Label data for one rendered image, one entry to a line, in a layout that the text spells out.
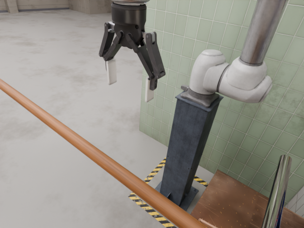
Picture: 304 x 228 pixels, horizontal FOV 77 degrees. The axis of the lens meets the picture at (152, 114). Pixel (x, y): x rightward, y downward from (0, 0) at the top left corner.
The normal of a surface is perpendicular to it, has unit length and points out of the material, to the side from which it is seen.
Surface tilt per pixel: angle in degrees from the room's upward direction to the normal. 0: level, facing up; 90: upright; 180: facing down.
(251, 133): 90
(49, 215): 0
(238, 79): 97
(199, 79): 91
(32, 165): 0
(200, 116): 90
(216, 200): 0
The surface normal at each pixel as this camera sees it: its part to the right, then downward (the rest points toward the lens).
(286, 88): -0.61, 0.42
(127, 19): 0.03, 0.60
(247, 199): 0.08, -0.81
